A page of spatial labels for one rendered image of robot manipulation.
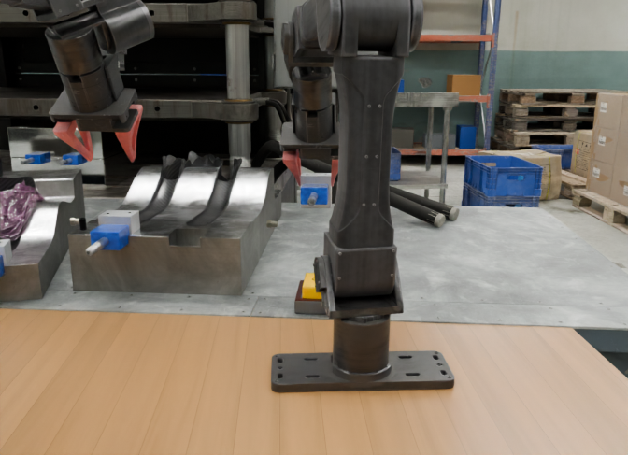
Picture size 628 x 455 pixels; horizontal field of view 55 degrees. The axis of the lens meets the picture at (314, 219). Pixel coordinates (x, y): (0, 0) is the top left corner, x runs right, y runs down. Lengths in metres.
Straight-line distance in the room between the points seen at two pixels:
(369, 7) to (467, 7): 7.15
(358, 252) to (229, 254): 0.31
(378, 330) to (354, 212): 0.13
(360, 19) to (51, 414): 0.49
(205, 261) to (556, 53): 7.29
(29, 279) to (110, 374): 0.28
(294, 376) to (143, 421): 0.16
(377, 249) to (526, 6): 7.33
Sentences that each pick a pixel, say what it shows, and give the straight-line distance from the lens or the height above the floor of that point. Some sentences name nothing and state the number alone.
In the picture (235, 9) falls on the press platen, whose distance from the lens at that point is 1.58.
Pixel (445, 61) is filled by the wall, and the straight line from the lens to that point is 7.67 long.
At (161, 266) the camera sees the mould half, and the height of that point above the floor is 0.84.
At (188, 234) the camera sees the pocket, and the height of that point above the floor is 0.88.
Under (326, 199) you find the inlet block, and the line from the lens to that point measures 0.94.
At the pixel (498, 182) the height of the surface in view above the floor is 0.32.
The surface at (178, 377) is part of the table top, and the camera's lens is 0.71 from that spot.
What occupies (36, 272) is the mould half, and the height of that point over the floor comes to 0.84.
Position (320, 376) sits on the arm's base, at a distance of 0.67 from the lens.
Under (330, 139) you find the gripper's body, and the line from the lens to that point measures 0.92.
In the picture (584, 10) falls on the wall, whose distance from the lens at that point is 8.11.
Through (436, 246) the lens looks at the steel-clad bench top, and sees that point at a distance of 1.17.
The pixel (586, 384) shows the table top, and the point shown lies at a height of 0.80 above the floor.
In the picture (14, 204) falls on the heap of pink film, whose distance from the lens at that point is 1.12.
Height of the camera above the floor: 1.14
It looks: 15 degrees down
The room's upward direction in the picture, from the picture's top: straight up
